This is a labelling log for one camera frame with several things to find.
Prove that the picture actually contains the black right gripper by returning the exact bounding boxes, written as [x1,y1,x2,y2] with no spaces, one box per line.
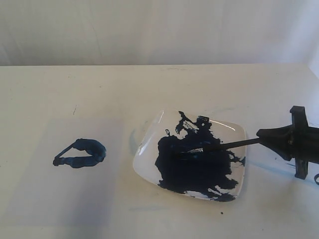
[256,106,319,179]

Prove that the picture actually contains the black paintbrush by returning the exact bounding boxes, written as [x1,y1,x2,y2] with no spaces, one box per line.
[173,138,261,158]

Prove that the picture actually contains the white square paint plate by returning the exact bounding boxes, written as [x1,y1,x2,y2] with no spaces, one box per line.
[133,110,246,202]

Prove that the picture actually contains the white paper sheet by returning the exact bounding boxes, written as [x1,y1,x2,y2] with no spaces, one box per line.
[1,118,124,227]

